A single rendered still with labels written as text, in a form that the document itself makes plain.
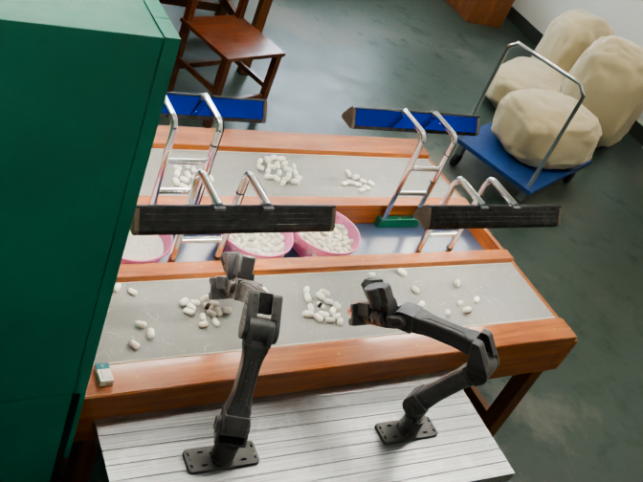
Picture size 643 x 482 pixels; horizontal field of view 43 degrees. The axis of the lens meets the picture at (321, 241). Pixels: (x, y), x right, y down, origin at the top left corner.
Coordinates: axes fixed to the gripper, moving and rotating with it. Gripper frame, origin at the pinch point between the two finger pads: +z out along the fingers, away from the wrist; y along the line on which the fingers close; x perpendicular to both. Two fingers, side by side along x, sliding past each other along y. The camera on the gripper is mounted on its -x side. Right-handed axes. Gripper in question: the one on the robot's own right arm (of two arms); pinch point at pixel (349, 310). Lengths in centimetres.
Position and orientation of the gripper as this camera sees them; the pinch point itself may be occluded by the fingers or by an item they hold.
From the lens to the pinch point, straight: 249.3
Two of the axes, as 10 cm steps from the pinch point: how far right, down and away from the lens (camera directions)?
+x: 0.0, 10.0, 0.4
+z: -5.3, -0.4, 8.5
